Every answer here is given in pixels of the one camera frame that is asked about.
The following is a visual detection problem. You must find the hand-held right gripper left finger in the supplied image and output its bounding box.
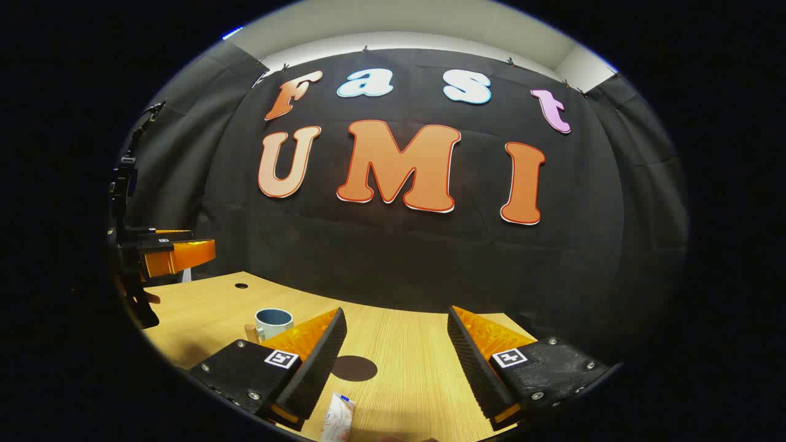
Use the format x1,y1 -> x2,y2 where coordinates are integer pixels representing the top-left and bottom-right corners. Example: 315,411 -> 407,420
189,307 -> 348,430

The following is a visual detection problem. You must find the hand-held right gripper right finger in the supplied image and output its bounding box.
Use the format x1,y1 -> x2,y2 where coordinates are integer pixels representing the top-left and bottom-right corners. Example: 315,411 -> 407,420
446,305 -> 624,430

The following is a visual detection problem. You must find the dark brown round coaster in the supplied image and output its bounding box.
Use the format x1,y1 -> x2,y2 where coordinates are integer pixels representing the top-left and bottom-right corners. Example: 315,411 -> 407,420
332,355 -> 378,382

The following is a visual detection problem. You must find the white toothpaste tube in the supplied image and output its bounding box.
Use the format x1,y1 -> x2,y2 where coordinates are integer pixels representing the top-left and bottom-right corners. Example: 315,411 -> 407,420
319,393 -> 356,442

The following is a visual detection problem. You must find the pale blue cup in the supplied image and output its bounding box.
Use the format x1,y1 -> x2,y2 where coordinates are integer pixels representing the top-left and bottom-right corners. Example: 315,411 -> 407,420
244,308 -> 294,343

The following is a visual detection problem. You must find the wooden desktop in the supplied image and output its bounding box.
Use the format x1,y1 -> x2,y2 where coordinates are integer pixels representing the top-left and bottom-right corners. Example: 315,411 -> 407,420
138,271 -> 541,442

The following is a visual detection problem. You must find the black backdrop cloth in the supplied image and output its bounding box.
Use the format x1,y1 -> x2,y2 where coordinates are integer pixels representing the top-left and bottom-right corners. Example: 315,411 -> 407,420
120,42 -> 688,369

